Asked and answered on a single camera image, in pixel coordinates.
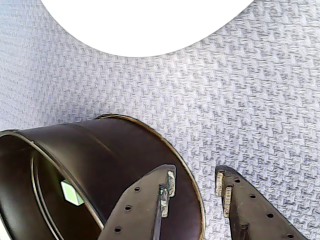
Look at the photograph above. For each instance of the blue woven table cloth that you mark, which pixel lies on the blue woven table cloth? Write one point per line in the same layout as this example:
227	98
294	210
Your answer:
250	100

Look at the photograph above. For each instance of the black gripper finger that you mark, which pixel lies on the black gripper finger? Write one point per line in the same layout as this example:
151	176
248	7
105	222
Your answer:
140	207
252	217

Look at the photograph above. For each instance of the black round metal container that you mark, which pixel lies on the black round metal container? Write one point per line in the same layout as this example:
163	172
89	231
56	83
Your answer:
100	150

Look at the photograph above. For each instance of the white round plate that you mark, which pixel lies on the white round plate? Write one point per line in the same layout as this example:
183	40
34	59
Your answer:
137	25

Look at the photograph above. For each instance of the small green cube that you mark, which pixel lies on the small green cube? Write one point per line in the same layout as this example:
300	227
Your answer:
71	193

